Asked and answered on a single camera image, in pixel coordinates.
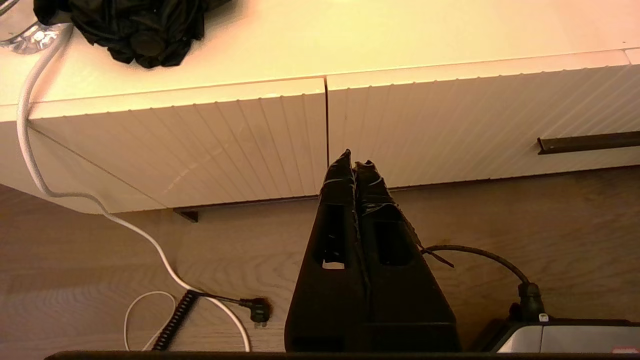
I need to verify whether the white pull-out drawer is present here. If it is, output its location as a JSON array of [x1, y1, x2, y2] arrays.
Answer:
[[537, 47, 640, 173]]

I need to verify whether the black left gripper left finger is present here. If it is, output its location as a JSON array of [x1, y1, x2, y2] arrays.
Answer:
[[284, 149, 372, 352]]

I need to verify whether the black floor cable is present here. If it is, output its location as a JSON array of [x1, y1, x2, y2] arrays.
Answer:
[[422, 244, 547, 322]]

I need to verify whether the black crumpled cloth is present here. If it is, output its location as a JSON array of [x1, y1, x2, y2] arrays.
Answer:
[[33, 0, 233, 70]]

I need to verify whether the clear glass dish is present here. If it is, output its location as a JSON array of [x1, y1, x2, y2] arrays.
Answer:
[[0, 0, 71, 56]]

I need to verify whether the thin white cable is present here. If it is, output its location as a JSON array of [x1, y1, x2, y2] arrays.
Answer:
[[123, 291, 178, 352]]

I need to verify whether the thick white cable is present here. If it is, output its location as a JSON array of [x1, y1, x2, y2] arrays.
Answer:
[[16, 24, 252, 352]]

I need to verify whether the black coiled cable with plug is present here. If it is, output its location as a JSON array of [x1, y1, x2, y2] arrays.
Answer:
[[151, 289, 273, 352]]

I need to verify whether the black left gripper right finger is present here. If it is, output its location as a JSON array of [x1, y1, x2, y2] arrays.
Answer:
[[354, 160, 462, 352]]

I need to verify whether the white TV cabinet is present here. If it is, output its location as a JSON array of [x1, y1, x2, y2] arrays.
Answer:
[[0, 0, 640, 216]]

